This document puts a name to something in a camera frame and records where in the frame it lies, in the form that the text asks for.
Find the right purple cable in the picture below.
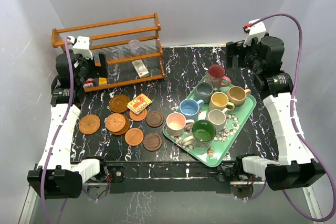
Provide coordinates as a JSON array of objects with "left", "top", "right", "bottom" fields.
[{"left": 258, "top": 13, "right": 336, "bottom": 222}]

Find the white green small box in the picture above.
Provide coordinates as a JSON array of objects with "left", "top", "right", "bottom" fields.
[{"left": 132, "top": 59, "right": 149, "bottom": 78}]

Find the clear plastic cup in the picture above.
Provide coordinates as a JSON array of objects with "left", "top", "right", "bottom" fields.
[{"left": 128, "top": 39, "right": 141, "bottom": 56}]

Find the red white small box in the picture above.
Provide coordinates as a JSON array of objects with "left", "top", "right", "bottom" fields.
[{"left": 83, "top": 78, "right": 95, "bottom": 89}]

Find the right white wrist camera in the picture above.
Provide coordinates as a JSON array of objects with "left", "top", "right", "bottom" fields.
[{"left": 243, "top": 19, "right": 266, "bottom": 47}]

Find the yellow small block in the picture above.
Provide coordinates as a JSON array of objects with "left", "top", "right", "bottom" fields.
[{"left": 98, "top": 78, "right": 108, "bottom": 86}]

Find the dark walnut coaster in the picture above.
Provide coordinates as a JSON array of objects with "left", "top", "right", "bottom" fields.
[
  {"left": 146, "top": 111, "right": 164, "bottom": 127},
  {"left": 143, "top": 133, "right": 162, "bottom": 152}
]

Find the green floral tray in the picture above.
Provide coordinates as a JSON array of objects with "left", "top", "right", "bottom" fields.
[{"left": 162, "top": 73, "right": 257, "bottom": 168}]

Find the tan brown mug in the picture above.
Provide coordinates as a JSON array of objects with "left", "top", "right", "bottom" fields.
[{"left": 226, "top": 86, "right": 251, "bottom": 108}]

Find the black front base frame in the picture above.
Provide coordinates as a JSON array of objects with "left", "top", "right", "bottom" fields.
[{"left": 86, "top": 159, "right": 266, "bottom": 195}]

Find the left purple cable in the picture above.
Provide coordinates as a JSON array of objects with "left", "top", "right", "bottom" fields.
[{"left": 39, "top": 35, "right": 77, "bottom": 224}]

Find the grey mug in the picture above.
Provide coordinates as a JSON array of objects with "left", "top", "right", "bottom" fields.
[{"left": 194, "top": 82, "right": 214, "bottom": 104}]

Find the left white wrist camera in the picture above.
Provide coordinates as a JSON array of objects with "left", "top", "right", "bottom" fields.
[{"left": 72, "top": 36, "right": 93, "bottom": 60}]

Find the woven rattan coaster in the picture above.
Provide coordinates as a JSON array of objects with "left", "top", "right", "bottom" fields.
[
  {"left": 105, "top": 113, "right": 126, "bottom": 132},
  {"left": 78, "top": 114, "right": 101, "bottom": 135}
]

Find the orange wooden coaster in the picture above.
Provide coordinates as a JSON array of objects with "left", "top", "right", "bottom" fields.
[
  {"left": 129, "top": 109, "right": 148, "bottom": 122},
  {"left": 125, "top": 128, "right": 144, "bottom": 146}
]

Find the wooden shelf rack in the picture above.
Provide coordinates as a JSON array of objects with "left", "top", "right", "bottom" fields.
[{"left": 51, "top": 13, "right": 166, "bottom": 93}]

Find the pink mug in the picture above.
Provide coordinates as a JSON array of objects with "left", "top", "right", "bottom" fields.
[{"left": 166, "top": 112, "right": 195, "bottom": 136}]

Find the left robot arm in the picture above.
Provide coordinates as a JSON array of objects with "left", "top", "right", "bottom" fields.
[{"left": 27, "top": 52, "right": 109, "bottom": 199}]

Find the white beige mug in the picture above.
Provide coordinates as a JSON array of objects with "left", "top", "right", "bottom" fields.
[{"left": 206, "top": 108, "right": 230, "bottom": 132}]

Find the blue mug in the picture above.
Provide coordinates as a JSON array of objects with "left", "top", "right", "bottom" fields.
[{"left": 180, "top": 99, "right": 204, "bottom": 122}]

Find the orange patterned card pack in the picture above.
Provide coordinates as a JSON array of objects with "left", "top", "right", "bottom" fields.
[{"left": 127, "top": 93, "right": 152, "bottom": 114}]

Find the purple cable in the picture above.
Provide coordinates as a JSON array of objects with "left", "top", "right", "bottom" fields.
[
  {"left": 39, "top": 35, "right": 77, "bottom": 224},
  {"left": 258, "top": 13, "right": 336, "bottom": 222}
]

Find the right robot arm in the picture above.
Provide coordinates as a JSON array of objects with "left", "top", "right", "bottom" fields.
[{"left": 226, "top": 35, "right": 325, "bottom": 190}]

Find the yellow mug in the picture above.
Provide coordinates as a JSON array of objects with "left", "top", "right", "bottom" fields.
[{"left": 208, "top": 92, "right": 235, "bottom": 111}]

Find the maroon mug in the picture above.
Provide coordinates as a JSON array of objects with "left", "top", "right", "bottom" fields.
[{"left": 205, "top": 65, "right": 232, "bottom": 89}]

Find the green mug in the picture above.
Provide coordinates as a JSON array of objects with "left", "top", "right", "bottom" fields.
[{"left": 181, "top": 120, "right": 216, "bottom": 150}]

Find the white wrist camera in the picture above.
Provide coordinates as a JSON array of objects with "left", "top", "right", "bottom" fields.
[
  {"left": 243, "top": 19, "right": 266, "bottom": 47},
  {"left": 72, "top": 36, "right": 93, "bottom": 60}
]

